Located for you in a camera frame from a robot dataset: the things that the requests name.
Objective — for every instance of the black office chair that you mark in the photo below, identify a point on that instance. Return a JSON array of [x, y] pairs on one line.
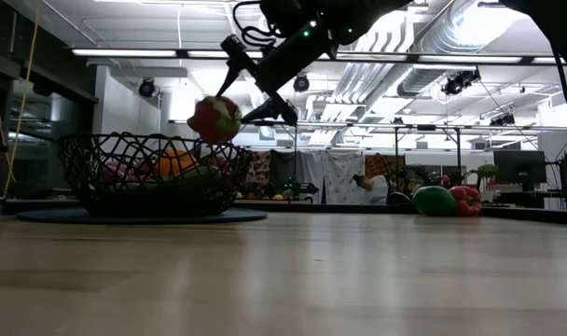
[[395, 196]]

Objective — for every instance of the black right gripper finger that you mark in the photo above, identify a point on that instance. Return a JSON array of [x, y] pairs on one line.
[[233, 51], [281, 109]]

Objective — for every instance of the person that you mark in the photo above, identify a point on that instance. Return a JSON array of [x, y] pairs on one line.
[[377, 189]]

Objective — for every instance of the distant black metal frame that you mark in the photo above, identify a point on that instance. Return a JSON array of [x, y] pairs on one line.
[[295, 149]]

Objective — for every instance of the green bell pepper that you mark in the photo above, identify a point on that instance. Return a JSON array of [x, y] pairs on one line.
[[433, 200]]

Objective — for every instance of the round dark blue mat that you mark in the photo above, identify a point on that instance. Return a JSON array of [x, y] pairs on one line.
[[246, 215]]

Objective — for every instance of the red bell pepper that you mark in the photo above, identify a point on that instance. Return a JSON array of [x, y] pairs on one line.
[[467, 200]]

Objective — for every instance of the white patterned hanging cloth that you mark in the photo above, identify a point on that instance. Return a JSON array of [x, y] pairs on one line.
[[335, 172]]

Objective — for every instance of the orange patterned hanging cloth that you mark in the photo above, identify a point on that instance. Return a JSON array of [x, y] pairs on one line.
[[377, 163]]

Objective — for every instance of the green cucumber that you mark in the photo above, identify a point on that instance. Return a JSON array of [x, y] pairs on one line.
[[202, 173]]

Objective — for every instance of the dark office desk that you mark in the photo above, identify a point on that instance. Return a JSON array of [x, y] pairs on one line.
[[530, 198]]

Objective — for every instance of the pink dragon fruit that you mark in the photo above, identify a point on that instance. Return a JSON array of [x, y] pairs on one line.
[[213, 119]]

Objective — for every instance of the orange red mango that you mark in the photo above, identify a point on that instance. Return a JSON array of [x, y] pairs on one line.
[[174, 163]]

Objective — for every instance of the green potted plant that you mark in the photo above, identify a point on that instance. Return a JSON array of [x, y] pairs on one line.
[[488, 170]]

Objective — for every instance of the black aluminium rig frame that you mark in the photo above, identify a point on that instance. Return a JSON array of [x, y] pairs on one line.
[[339, 209]]

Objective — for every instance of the dark grey hanging cloth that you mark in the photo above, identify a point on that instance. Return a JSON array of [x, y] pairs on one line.
[[283, 165]]

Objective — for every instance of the black ceiling spotlight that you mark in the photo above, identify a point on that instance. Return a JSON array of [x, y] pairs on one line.
[[300, 82], [146, 87], [458, 83], [502, 120]]

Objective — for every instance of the silver ventilation duct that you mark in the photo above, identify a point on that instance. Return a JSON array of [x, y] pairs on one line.
[[451, 35]]

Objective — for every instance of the long ceiling light bar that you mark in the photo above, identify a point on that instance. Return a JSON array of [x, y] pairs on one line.
[[125, 52]]

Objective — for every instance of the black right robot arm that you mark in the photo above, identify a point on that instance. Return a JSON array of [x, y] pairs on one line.
[[367, 14]]

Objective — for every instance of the floral hanging cloth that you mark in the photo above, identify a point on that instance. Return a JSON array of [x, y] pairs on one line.
[[260, 170]]

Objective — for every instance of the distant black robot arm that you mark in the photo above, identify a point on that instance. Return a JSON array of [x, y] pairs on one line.
[[302, 188]]

